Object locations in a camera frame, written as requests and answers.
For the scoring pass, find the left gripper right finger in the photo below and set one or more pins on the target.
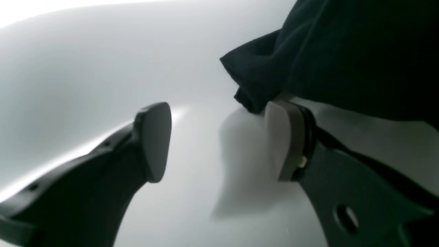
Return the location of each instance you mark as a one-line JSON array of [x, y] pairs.
[[359, 202]]

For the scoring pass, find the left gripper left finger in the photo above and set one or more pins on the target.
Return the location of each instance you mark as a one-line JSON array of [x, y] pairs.
[[82, 202]]

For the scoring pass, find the black T-shirt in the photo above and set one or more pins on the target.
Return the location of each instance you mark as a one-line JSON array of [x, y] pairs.
[[374, 57]]

